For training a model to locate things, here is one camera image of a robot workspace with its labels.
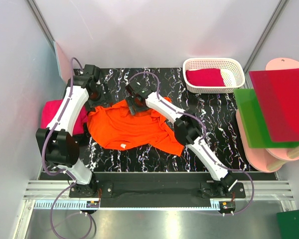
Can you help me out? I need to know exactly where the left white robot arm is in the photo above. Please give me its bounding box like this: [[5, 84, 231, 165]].
[[36, 64, 112, 197]]

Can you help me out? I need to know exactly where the green plastic board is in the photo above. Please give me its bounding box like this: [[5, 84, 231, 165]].
[[234, 89, 299, 148]]

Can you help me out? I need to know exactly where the dark red t shirt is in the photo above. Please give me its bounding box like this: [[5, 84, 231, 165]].
[[185, 69, 225, 87]]

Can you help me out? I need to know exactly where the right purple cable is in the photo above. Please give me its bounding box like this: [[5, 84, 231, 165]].
[[128, 72, 255, 215]]

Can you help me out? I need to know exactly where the pink wooden stand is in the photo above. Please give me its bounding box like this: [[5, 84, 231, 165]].
[[236, 58, 299, 173]]

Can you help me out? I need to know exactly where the folded pink t shirt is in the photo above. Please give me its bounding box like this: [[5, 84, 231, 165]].
[[40, 100, 88, 135]]

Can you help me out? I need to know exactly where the dark green board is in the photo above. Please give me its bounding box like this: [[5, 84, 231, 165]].
[[277, 210, 299, 239]]

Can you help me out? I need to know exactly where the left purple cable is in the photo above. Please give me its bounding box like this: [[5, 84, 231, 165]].
[[41, 56, 98, 238]]

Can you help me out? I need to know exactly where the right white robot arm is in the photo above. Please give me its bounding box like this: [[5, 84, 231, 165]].
[[126, 79, 237, 198]]

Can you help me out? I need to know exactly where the white plastic basket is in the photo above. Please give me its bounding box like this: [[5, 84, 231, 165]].
[[182, 57, 245, 94]]

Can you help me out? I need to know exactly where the red plastic board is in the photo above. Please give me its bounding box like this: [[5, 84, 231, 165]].
[[249, 68, 299, 142]]

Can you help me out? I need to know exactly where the orange t shirt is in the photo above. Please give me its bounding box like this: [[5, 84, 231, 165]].
[[87, 100, 184, 156]]

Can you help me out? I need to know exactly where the purple cable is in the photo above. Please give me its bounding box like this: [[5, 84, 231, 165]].
[[41, 56, 98, 238], [128, 72, 255, 215]]

